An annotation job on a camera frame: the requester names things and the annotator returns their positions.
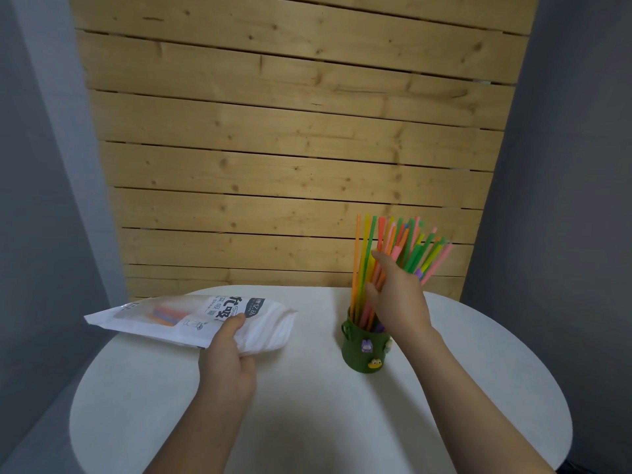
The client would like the person's right hand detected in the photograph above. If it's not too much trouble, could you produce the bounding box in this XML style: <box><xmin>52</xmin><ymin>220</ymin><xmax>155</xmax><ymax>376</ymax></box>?
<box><xmin>364</xmin><ymin>250</ymin><xmax>441</xmax><ymax>350</ymax></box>

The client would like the person's left forearm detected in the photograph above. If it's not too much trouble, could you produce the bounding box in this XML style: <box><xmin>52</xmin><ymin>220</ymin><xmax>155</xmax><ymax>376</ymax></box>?
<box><xmin>143</xmin><ymin>389</ymin><xmax>253</xmax><ymax>474</ymax></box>

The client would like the wooden plank panel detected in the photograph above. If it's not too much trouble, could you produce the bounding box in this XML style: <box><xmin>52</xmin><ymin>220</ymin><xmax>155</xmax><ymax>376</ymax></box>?
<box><xmin>66</xmin><ymin>0</ymin><xmax>542</xmax><ymax>302</ymax></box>

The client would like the person's right forearm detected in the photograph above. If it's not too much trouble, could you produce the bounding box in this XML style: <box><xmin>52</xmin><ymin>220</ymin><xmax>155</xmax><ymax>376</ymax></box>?
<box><xmin>402</xmin><ymin>328</ymin><xmax>559</xmax><ymax>474</ymax></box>

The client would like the person's left hand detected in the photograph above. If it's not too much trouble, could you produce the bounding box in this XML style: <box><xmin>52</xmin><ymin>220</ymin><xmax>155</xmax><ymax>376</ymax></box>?
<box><xmin>198</xmin><ymin>313</ymin><xmax>257</xmax><ymax>400</ymax></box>

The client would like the bundle of colourful straws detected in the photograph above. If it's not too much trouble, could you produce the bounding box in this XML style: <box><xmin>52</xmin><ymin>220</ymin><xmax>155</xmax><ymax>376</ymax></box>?
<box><xmin>147</xmin><ymin>304</ymin><xmax>192</xmax><ymax>327</ymax></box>
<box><xmin>348</xmin><ymin>213</ymin><xmax>454</xmax><ymax>334</ymax></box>

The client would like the white plastic straw packet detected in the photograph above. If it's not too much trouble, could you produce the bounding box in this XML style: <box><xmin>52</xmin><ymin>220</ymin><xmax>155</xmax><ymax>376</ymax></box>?
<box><xmin>84</xmin><ymin>294</ymin><xmax>299</xmax><ymax>359</ymax></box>

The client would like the dark green cup with charms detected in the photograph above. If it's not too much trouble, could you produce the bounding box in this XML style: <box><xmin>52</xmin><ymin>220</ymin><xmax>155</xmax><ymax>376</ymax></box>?
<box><xmin>340</xmin><ymin>314</ymin><xmax>394</xmax><ymax>375</ymax></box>

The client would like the black trash bin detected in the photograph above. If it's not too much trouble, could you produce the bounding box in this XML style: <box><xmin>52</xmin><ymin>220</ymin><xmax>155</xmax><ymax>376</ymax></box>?
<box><xmin>558</xmin><ymin>458</ymin><xmax>632</xmax><ymax>474</ymax></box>

